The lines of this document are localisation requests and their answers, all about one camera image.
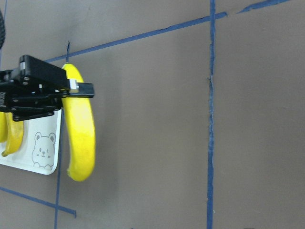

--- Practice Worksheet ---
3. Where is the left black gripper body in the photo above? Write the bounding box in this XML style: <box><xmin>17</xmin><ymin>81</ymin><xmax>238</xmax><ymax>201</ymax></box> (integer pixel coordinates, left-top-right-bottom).
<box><xmin>0</xmin><ymin>55</ymin><xmax>70</xmax><ymax>121</ymax></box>

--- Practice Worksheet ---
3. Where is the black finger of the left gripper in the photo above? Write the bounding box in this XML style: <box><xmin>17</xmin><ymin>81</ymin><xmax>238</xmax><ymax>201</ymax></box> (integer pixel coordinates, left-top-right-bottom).
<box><xmin>69</xmin><ymin>80</ymin><xmax>95</xmax><ymax>98</ymax></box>

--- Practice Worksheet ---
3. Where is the yellow banana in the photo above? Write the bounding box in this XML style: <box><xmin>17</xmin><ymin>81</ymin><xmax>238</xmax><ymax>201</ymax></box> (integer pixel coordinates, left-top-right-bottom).
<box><xmin>1</xmin><ymin>113</ymin><xmax>24</xmax><ymax>157</ymax></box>
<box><xmin>61</xmin><ymin>62</ymin><xmax>96</xmax><ymax>182</ymax></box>
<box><xmin>0</xmin><ymin>112</ymin><xmax>8</xmax><ymax>143</ymax></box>

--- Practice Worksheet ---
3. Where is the white rectangular bear tray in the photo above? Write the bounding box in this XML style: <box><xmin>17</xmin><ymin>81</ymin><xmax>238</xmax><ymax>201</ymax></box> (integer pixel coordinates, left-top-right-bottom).
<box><xmin>0</xmin><ymin>111</ymin><xmax>61</xmax><ymax>175</ymax></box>

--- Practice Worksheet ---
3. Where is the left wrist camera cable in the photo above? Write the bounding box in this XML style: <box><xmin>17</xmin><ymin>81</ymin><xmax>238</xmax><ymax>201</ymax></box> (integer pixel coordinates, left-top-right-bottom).
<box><xmin>0</xmin><ymin>9</ymin><xmax>5</xmax><ymax>50</ymax></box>

